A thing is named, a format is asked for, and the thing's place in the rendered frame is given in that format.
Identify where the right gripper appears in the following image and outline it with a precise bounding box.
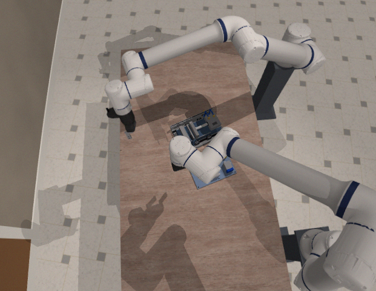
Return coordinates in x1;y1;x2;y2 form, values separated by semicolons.
106;104;136;139

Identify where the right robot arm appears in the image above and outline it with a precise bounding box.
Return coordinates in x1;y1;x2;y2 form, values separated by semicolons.
105;16;326;110

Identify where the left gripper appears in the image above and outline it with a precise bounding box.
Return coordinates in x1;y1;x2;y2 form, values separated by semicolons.
171;160;185;172

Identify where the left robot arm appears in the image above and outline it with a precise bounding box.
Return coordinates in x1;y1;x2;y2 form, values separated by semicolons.
169;127;376;291

